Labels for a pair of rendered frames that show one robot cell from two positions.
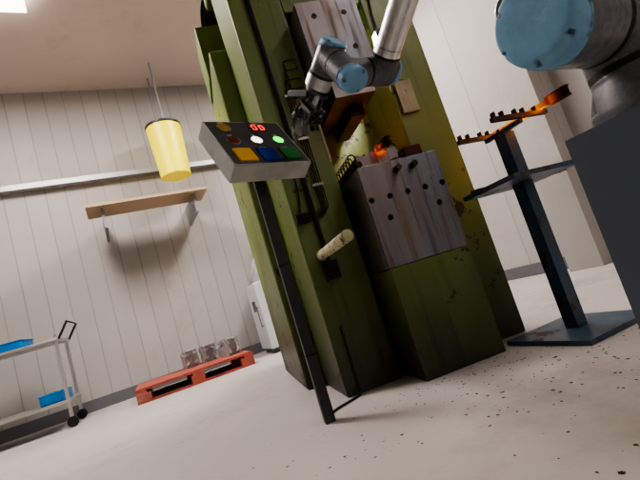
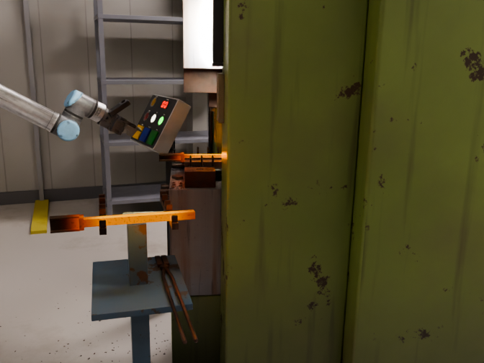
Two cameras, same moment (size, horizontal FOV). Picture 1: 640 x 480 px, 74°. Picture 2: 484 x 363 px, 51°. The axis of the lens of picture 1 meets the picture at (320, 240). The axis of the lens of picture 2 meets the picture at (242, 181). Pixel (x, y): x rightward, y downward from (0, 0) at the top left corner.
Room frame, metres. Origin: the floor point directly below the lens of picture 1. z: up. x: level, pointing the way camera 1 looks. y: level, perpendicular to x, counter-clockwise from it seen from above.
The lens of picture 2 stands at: (2.37, -2.42, 1.42)
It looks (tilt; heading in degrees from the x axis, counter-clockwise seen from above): 14 degrees down; 98
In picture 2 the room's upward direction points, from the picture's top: 1 degrees clockwise
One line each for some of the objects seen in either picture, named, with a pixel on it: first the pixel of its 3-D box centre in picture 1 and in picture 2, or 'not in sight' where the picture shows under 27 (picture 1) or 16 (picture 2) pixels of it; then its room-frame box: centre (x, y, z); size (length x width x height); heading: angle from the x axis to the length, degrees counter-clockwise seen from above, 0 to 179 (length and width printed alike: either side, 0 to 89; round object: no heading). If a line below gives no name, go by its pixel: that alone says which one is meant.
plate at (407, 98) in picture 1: (406, 96); (220, 97); (2.05, -0.63, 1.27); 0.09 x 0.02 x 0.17; 104
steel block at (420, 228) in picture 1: (390, 222); (235, 227); (2.08, -0.35, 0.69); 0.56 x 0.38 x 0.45; 14
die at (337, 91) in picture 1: (341, 107); (234, 79); (2.05, -0.30, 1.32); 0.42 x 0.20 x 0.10; 14
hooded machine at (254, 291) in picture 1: (277, 296); not in sight; (5.09, 0.69, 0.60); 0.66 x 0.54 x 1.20; 117
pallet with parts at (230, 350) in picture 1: (192, 366); not in sight; (4.47, 1.64, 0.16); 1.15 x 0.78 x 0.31; 117
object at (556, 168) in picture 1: (521, 180); (138, 284); (1.83, -0.91, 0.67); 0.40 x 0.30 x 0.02; 113
